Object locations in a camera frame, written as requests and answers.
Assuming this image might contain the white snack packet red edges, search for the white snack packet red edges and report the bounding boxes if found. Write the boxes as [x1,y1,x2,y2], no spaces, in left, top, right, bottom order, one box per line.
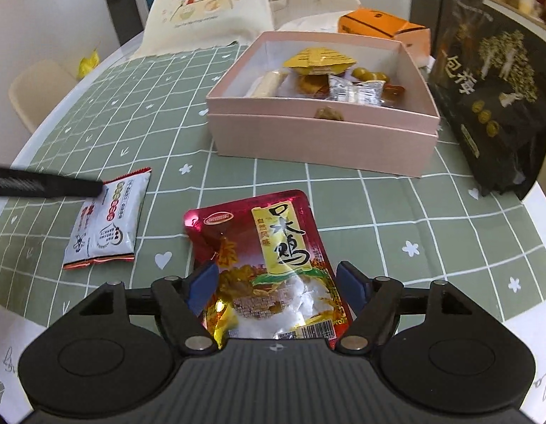
[62,167,152,271]

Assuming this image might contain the reddish snack packet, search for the reddish snack packet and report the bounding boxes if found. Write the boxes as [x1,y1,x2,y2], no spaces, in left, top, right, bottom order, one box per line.
[381,82,407,107]

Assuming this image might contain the long beige snack stick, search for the long beige snack stick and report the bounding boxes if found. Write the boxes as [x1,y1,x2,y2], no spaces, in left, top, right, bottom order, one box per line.
[245,71,288,98]

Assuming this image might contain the cream cartoon print cloth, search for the cream cartoon print cloth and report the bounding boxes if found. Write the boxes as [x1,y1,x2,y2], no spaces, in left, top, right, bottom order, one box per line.
[131,0,274,59]

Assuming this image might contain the orange cardboard box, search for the orange cardboard box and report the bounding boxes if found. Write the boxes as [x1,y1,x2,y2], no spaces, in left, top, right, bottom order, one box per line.
[338,7,431,65]

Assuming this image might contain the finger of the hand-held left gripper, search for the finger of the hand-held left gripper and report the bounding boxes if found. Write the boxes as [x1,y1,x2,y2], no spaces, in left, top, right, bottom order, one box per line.
[0,164,103,198]

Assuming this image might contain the dark door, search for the dark door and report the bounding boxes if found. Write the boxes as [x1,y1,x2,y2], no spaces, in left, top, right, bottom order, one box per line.
[98,0,145,47]

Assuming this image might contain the yellow snack packet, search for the yellow snack packet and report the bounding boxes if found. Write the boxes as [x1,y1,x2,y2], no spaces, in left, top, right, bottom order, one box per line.
[284,46,358,76]

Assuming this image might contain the red chicken snack packet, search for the red chicken snack packet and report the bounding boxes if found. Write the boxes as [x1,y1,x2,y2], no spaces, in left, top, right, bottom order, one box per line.
[183,189,354,349]

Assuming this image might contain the beige chair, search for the beige chair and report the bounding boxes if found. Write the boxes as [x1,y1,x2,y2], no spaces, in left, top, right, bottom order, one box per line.
[8,59,81,135]

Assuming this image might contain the brown pastry snack packet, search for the brown pastry snack packet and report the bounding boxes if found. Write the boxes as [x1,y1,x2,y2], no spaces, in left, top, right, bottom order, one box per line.
[295,74,331,98]

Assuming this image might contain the yellow plastic bag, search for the yellow plastic bag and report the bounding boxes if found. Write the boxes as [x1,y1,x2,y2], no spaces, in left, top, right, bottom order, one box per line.
[77,48,100,81]

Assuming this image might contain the pink cardboard box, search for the pink cardboard box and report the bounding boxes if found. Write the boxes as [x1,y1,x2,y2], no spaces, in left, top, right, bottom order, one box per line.
[206,31,442,179]

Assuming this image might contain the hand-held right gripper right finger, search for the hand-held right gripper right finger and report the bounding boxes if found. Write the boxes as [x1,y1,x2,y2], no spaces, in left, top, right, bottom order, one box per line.
[335,260,488,355]

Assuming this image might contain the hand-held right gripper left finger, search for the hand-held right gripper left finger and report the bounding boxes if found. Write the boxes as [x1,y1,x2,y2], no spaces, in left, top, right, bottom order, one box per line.
[67,260,221,356]

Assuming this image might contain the silver snack packet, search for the silver snack packet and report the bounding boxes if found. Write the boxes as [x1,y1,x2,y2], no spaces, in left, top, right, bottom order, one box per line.
[328,75,386,106]

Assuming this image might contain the green checked tablecloth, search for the green checked tablecloth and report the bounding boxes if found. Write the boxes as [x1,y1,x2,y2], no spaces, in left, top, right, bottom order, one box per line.
[0,40,546,332]

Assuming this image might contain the black printed bag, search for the black printed bag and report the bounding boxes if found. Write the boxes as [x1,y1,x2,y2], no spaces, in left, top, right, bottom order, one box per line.
[427,0,546,200]

